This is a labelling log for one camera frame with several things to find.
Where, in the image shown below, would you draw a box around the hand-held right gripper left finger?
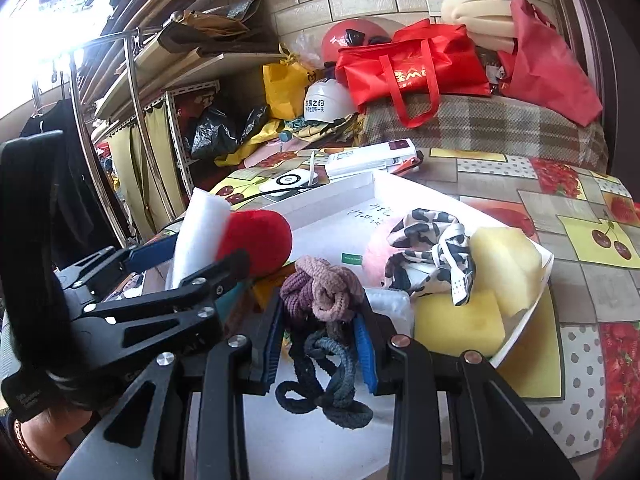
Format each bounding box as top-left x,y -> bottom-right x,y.
57,287 -> 288,480

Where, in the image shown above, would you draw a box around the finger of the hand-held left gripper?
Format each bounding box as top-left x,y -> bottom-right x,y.
55,235 -> 180,301
70,249 -> 251,361

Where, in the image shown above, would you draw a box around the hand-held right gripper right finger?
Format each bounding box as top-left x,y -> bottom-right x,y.
352,290 -> 581,480

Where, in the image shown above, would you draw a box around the white foam sheet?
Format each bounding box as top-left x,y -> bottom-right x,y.
165,187 -> 232,291

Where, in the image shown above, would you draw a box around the braided hair tie bundle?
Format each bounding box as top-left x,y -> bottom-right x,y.
275,255 -> 375,431

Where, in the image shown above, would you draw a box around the red plush ball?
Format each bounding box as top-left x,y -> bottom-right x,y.
217,210 -> 294,278

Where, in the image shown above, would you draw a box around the white cardboard box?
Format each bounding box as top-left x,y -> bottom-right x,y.
165,170 -> 556,480

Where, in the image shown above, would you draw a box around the person's left hand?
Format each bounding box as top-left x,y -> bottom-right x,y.
10,407 -> 96,466

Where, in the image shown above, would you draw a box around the clear plastic packet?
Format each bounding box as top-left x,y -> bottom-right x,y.
362,286 -> 416,338

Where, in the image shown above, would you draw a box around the black hanging garment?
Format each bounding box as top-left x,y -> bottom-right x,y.
20,99 -> 131,271

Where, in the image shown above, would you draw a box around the yellow sponge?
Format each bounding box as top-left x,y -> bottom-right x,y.
414,289 -> 507,358

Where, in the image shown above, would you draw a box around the yellow shelf curtain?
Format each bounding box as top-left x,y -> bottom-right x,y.
107,102 -> 176,241

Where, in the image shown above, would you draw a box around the steel clothes rack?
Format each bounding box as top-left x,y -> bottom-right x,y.
30,27 -> 146,248

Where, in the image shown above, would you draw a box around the grey metal shelf rack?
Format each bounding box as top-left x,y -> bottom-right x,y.
85,50 -> 286,201

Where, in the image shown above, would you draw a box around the cow print cloth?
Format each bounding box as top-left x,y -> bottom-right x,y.
384,208 -> 477,307

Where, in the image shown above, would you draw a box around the black plastic bag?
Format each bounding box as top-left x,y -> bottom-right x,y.
190,105 -> 271,161

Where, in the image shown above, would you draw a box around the yellow plastic sheet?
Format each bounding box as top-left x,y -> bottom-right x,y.
215,117 -> 283,168

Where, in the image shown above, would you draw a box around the white round device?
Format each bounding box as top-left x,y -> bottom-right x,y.
259,172 -> 306,197

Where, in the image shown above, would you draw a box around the pale yellow foam block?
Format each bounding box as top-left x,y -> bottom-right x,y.
470,226 -> 543,318

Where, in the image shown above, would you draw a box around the pink cloth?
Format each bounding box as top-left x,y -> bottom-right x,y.
245,140 -> 321,168

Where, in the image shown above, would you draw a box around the wooden board stack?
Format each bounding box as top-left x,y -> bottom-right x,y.
80,45 -> 286,111

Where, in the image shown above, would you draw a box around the long white carton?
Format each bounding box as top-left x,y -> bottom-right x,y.
325,137 -> 418,178

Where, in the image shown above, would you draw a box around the fruit print tablecloth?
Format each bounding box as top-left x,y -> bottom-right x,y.
165,145 -> 640,480

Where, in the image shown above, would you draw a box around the yellow bag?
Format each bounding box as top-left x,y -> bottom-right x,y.
262,45 -> 321,121

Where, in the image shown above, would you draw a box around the white helmet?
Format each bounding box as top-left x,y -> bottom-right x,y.
304,77 -> 358,123

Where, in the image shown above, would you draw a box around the brown cardboard pieces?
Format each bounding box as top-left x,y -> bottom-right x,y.
157,0 -> 266,56

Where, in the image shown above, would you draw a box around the clear plastic bag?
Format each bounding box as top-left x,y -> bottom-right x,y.
290,27 -> 331,68

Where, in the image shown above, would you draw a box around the plaid cloth cover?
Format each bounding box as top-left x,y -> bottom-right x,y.
362,92 -> 611,171

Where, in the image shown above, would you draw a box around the red helmet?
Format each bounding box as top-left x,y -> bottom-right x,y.
320,16 -> 406,66

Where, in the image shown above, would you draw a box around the plain red fabric bag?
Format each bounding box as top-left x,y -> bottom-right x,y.
497,0 -> 603,128

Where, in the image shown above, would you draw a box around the cream foam roll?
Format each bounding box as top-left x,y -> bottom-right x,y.
441,0 -> 516,53

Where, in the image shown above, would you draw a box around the purple grey panelled door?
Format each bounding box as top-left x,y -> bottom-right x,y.
545,0 -> 640,181

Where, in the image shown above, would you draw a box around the gold bracelet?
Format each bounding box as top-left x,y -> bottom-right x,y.
12,417 -> 61,473

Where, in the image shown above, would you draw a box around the red tote bag with handles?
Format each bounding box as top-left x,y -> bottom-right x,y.
334,19 -> 493,128

